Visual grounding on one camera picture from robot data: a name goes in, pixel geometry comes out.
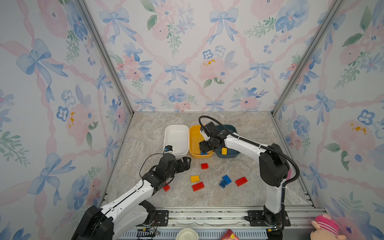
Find long red lego centre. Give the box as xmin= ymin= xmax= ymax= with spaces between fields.
xmin=192 ymin=182 xmax=205 ymax=192

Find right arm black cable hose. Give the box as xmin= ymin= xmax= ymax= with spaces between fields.
xmin=197 ymin=115 xmax=301 ymax=188

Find small red lego brick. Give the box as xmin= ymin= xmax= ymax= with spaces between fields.
xmin=201 ymin=163 xmax=209 ymax=170

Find pink plush toy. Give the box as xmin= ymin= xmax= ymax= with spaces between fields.
xmin=310 ymin=214 xmax=347 ymax=240

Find white bowl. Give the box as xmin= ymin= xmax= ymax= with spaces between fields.
xmin=176 ymin=228 xmax=199 ymax=240

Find red packet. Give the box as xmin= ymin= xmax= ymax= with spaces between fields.
xmin=220 ymin=229 xmax=240 ymax=240

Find small dark blue lego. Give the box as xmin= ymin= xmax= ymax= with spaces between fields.
xmin=220 ymin=180 xmax=227 ymax=189

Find dark teal plastic container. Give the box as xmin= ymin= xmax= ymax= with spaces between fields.
xmin=215 ymin=125 xmax=240 ymax=159

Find yellow plastic container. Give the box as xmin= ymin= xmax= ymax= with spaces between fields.
xmin=189 ymin=125 xmax=214 ymax=159

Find red lego brick right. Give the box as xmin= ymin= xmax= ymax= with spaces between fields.
xmin=235 ymin=177 xmax=248 ymax=187

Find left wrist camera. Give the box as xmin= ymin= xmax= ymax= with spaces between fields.
xmin=164 ymin=145 xmax=173 ymax=153

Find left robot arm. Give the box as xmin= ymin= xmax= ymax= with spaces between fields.
xmin=72 ymin=153 xmax=192 ymax=240

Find red lego brick left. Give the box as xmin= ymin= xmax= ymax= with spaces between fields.
xmin=163 ymin=185 xmax=171 ymax=192

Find white plastic container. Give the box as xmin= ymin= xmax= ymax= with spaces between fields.
xmin=163 ymin=125 xmax=190 ymax=159

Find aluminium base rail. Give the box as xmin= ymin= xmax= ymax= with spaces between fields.
xmin=117 ymin=206 xmax=326 ymax=240

